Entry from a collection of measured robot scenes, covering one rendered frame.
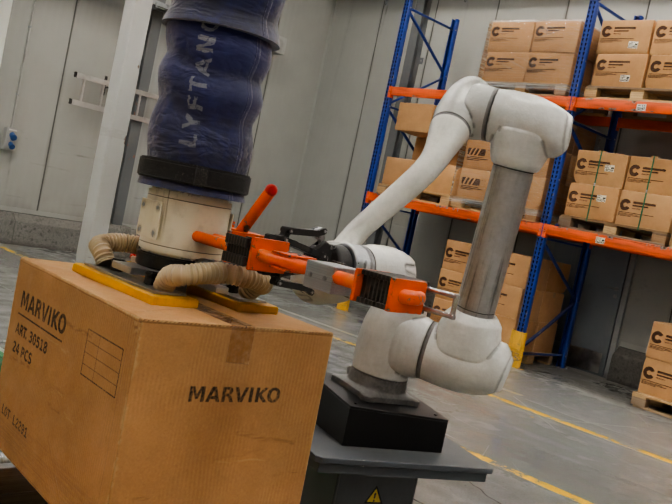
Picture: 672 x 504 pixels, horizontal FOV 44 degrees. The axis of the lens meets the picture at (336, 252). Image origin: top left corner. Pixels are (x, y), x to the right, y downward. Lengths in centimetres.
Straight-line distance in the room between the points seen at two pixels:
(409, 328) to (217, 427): 78
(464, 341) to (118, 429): 98
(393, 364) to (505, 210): 48
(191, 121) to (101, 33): 1032
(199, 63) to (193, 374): 59
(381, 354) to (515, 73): 807
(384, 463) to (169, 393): 75
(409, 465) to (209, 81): 101
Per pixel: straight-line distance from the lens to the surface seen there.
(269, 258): 144
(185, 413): 146
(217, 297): 169
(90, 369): 153
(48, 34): 1161
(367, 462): 201
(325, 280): 133
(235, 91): 165
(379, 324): 214
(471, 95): 207
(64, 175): 1177
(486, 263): 208
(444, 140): 197
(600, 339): 1045
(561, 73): 972
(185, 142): 163
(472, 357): 210
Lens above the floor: 131
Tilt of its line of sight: 3 degrees down
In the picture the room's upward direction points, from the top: 12 degrees clockwise
